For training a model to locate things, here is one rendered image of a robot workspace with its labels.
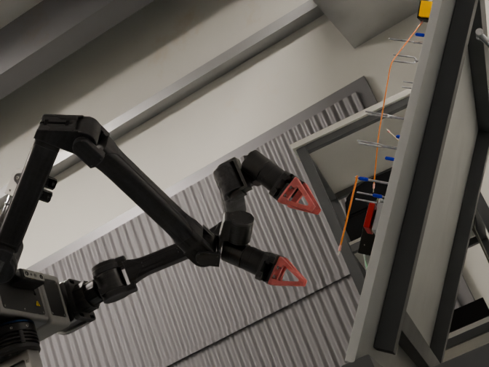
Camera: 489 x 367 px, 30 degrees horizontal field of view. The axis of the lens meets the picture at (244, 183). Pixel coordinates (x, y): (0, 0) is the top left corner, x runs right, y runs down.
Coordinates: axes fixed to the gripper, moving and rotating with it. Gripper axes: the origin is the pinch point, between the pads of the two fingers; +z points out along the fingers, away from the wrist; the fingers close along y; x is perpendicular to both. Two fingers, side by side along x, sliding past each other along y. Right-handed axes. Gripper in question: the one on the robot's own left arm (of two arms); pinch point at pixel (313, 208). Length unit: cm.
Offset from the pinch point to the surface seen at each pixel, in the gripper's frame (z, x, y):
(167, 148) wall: -175, 36, 281
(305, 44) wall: -142, -58, 276
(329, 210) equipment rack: -23, 2, 95
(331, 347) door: -25, 61, 255
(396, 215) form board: 21.2, -9.5, -24.5
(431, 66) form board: 8.2, -37.3, -20.9
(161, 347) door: -101, 122, 266
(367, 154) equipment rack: -35, -22, 132
